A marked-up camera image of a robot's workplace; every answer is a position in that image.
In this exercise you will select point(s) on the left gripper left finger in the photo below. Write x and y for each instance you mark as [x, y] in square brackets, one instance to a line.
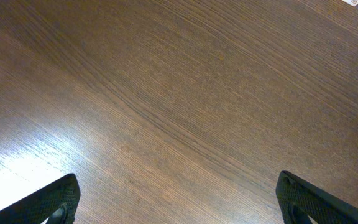
[55, 203]

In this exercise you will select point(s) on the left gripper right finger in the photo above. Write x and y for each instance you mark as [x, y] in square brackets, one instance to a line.
[303, 202]

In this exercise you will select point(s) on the far left wooden block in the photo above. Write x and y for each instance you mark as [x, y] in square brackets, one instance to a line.
[351, 2]

